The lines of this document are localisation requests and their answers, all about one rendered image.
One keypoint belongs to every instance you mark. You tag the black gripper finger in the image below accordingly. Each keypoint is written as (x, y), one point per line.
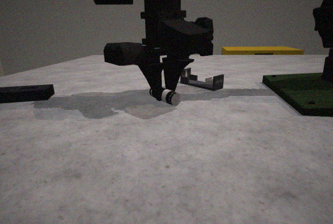
(172, 71)
(153, 75)

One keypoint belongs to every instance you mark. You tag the black cylindrical battery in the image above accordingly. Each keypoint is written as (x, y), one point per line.
(169, 96)

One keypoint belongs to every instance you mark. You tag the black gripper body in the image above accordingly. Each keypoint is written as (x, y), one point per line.
(127, 53)

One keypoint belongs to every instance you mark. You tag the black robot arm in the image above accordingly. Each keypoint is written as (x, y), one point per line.
(187, 38)

